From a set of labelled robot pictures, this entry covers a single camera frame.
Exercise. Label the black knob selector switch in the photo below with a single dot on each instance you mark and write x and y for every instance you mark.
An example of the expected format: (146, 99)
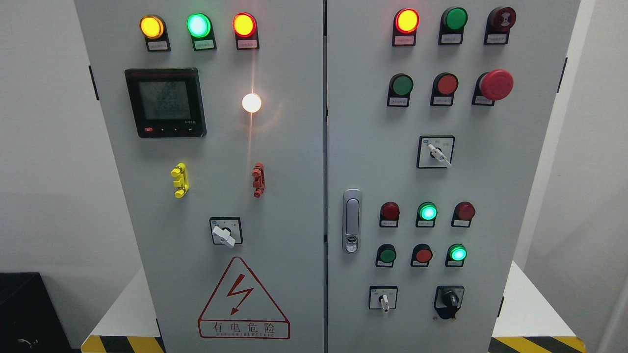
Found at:
(448, 300)

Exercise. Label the grey electrical cabinet left door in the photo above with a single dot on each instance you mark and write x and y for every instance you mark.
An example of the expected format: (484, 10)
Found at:
(283, 229)

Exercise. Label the white-handled selector switch left door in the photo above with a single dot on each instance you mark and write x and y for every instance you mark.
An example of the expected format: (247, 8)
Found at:
(226, 231)

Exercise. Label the white lever selector switch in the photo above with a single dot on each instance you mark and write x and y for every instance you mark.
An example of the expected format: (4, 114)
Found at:
(435, 151)
(382, 297)

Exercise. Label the white lever selector switch lower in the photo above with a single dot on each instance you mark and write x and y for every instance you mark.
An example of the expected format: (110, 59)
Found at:
(382, 297)

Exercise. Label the red emergency stop mushroom button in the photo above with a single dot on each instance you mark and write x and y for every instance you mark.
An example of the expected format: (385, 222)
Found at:
(492, 86)

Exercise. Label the grey electrical cabinet right door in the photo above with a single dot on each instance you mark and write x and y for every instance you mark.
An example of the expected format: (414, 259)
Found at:
(374, 148)

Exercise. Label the yellow indicator light top left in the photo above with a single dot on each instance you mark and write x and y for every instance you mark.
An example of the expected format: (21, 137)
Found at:
(155, 33)

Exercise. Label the grey electrical cabinet door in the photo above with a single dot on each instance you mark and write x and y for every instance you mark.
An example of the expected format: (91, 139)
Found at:
(374, 148)
(283, 229)

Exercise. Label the green lit indicator light middle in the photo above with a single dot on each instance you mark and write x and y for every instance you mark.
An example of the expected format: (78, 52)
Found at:
(426, 215)

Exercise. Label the white glowing indicator light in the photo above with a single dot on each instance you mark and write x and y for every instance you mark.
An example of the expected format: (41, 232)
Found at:
(251, 103)

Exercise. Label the green indicator light top left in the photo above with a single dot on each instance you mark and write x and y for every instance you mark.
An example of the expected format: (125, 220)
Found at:
(201, 32)

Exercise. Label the black digital power meter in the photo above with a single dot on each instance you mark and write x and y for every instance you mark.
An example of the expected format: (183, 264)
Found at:
(166, 103)

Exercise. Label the white cabinet base platform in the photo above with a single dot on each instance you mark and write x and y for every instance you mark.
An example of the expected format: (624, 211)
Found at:
(527, 322)

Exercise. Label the red push button lower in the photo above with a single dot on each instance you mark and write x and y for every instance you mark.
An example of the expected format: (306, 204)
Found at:
(421, 255)

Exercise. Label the white lever selector switch upper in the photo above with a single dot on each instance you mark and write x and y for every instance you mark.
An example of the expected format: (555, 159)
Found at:
(435, 151)

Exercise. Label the red-orange indicator light left door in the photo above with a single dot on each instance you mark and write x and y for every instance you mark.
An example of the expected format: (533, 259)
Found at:
(245, 28)

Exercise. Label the green illuminated button lower right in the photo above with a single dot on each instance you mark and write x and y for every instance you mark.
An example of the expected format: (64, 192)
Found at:
(456, 255)

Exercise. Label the silver door lock handle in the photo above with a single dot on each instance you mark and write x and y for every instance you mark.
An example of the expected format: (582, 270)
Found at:
(352, 200)

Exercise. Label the dark red indicator light left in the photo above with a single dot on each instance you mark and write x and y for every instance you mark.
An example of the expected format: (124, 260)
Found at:
(389, 215)

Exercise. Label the red high voltage warning sticker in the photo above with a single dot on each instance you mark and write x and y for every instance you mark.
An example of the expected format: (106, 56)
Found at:
(240, 307)

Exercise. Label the green indicator light top right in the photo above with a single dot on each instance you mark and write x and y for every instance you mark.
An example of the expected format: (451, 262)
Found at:
(452, 25)

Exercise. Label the red push button upper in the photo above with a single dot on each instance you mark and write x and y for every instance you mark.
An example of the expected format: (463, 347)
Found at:
(443, 89)

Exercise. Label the red-yellow indicator light right door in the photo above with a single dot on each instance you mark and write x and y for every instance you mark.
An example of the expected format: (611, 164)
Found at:
(405, 26)

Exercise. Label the red push button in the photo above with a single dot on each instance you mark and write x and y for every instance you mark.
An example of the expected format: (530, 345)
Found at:
(421, 255)
(443, 89)

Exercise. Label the green push button upper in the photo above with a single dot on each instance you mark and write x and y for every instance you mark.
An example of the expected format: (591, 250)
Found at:
(399, 91)

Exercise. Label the red terminal connector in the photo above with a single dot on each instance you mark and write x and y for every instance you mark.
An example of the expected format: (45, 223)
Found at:
(258, 180)

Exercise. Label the yellow terminal connector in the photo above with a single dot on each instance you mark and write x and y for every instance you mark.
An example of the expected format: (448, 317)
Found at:
(180, 182)

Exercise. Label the black box lower left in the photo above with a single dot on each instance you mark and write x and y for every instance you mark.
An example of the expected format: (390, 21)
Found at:
(28, 319)

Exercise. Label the green push button lower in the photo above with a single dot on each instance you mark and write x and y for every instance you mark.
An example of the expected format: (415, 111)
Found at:
(386, 256)

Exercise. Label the green push button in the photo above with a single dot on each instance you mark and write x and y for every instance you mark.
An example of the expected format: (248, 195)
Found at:
(386, 256)
(399, 91)

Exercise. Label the dark red buzzer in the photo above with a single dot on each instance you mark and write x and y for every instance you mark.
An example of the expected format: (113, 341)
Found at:
(498, 26)

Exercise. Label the red indicator light right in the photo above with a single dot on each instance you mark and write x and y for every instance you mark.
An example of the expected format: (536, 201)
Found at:
(463, 215)

